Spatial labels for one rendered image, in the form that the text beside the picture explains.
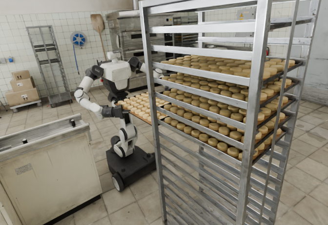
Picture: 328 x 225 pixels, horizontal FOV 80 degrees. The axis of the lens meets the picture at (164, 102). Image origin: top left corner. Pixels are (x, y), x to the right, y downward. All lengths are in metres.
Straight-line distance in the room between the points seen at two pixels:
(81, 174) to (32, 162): 0.45
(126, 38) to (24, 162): 3.77
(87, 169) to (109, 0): 4.80
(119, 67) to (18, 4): 4.17
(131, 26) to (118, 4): 1.17
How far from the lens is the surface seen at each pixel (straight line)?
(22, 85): 5.57
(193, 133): 1.07
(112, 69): 1.93
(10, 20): 5.84
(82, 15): 5.89
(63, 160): 2.01
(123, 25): 5.07
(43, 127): 2.17
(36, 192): 2.13
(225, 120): 0.85
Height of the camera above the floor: 1.72
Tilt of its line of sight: 22 degrees down
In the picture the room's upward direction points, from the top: 4 degrees counter-clockwise
